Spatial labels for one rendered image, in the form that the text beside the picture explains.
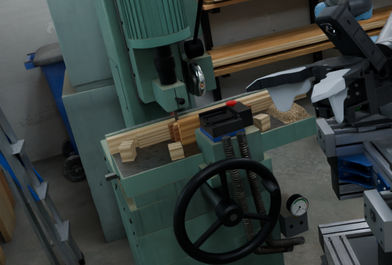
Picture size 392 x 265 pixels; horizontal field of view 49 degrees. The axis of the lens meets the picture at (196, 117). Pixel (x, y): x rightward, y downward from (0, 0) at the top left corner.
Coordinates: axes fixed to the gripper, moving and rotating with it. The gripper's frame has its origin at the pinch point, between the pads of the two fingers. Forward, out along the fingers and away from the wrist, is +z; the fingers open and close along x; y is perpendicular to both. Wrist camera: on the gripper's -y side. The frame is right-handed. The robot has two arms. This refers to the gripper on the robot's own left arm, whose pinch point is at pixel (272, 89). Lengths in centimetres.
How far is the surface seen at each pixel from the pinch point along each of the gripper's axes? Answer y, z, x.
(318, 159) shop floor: 101, -132, 175
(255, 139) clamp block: 24, -21, 48
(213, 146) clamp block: 22, -10, 48
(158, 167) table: 26, 3, 60
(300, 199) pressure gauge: 48, -35, 53
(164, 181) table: 30, 2, 60
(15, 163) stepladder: 33, 41, 149
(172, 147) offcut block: 22, -3, 61
